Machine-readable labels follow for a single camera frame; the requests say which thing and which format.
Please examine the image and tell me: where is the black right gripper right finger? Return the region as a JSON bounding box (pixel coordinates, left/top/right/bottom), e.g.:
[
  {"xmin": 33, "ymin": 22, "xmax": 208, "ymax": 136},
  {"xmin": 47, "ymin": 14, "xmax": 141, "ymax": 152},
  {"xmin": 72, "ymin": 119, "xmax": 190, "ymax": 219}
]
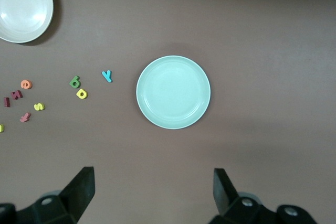
[{"xmin": 209, "ymin": 168, "xmax": 279, "ymax": 224}]

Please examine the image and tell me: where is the beige plate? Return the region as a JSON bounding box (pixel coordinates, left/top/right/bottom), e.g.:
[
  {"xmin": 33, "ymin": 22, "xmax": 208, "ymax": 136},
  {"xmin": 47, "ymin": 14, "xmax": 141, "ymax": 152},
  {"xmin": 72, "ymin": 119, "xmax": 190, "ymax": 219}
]
[{"xmin": 0, "ymin": 0, "xmax": 55, "ymax": 44}]

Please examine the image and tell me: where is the red foam letter k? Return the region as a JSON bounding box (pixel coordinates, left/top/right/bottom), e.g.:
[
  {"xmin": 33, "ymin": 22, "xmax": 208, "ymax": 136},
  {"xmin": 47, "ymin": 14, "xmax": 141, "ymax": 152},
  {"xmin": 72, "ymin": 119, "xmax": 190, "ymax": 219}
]
[{"xmin": 10, "ymin": 90, "xmax": 24, "ymax": 101}]

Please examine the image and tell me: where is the green plate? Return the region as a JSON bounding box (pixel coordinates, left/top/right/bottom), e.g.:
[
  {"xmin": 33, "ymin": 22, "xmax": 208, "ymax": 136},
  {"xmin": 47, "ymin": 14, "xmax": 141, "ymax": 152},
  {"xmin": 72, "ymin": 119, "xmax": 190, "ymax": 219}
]
[{"xmin": 135, "ymin": 55, "xmax": 212, "ymax": 130}]

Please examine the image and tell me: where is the brown table cover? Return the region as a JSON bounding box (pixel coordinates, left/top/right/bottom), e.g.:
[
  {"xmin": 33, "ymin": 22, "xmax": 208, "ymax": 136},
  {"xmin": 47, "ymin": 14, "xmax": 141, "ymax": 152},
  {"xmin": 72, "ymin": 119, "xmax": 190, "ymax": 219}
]
[{"xmin": 0, "ymin": 0, "xmax": 336, "ymax": 224}]

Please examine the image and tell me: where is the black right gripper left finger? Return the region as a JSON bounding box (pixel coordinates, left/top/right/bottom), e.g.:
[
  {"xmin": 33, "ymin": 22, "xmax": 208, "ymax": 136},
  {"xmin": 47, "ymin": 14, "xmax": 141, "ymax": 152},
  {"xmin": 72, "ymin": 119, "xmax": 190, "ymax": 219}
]
[{"xmin": 15, "ymin": 166, "xmax": 95, "ymax": 224}]

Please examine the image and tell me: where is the green foam letter g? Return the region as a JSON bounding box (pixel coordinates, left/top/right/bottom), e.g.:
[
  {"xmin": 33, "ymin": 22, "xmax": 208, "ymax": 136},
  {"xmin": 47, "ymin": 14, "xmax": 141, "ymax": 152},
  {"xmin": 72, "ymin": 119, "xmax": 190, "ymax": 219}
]
[{"xmin": 69, "ymin": 75, "xmax": 81, "ymax": 89}]

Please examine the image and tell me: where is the teal foam letter y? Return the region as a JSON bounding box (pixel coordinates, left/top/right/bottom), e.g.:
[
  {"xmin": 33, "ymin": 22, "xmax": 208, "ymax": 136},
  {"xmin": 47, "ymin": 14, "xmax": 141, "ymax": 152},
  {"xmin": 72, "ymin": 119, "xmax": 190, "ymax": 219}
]
[{"xmin": 101, "ymin": 70, "xmax": 113, "ymax": 83}]

